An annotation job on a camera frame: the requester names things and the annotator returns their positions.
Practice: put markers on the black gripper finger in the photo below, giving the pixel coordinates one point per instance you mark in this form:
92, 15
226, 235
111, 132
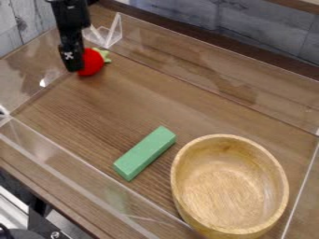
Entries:
71, 54

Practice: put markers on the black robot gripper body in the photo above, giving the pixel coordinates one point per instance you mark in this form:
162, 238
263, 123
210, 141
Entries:
72, 19

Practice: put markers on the red plush strawberry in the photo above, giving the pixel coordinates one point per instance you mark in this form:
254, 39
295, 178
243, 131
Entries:
95, 59

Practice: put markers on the green rectangular block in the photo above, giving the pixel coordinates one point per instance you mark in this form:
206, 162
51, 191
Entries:
135, 160

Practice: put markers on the wooden bowl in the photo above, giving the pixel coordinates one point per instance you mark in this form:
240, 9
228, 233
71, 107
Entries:
230, 187

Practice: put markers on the clear acrylic corner bracket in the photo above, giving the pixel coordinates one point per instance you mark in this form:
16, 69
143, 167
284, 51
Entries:
101, 36

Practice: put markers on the clear acrylic tray wall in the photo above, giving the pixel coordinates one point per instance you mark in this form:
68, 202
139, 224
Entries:
68, 125

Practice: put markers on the black metal mount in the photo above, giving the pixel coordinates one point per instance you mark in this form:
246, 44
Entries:
43, 227

